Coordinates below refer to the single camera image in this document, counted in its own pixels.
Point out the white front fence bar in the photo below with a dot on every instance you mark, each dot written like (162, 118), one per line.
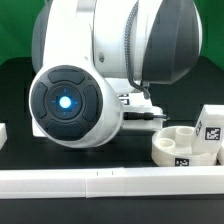
(112, 182)

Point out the white left fence block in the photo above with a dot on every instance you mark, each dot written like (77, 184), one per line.
(3, 135)

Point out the white round stool seat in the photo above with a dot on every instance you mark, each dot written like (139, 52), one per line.
(171, 147)

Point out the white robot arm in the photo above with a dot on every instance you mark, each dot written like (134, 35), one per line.
(95, 61)

